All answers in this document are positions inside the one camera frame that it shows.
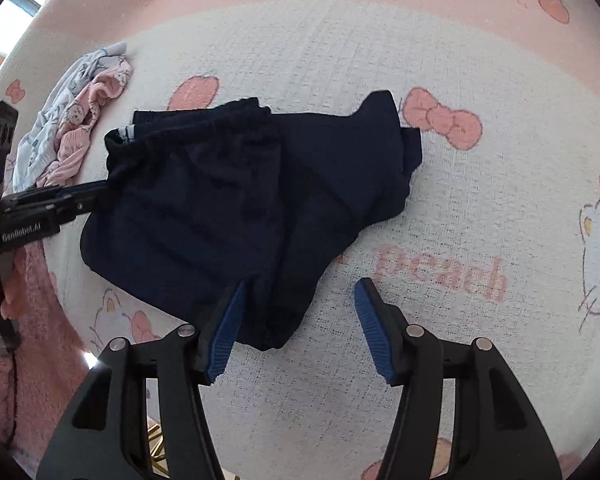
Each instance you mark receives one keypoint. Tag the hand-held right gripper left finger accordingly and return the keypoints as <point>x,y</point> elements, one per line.
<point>226,335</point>

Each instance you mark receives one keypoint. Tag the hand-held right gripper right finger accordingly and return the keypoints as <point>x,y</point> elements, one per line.
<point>372,332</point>

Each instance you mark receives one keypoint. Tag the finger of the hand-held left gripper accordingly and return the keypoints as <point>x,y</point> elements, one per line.
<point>82,209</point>
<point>65,193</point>

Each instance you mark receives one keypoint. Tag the navy pants with white stripes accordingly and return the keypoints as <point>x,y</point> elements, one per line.
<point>205,185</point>

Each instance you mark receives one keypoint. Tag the person's left hand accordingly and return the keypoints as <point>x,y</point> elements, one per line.
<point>14,285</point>

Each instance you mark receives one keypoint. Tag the pink bear-print garment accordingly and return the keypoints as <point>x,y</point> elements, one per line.
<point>75,152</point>

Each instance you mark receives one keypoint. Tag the window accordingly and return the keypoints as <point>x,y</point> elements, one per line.
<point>5,25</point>

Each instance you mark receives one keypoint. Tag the pink fleece clothing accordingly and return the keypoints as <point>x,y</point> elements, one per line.
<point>40,360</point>

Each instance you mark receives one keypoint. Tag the pink cartoon-cat printed blanket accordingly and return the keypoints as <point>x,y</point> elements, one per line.
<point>340,60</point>

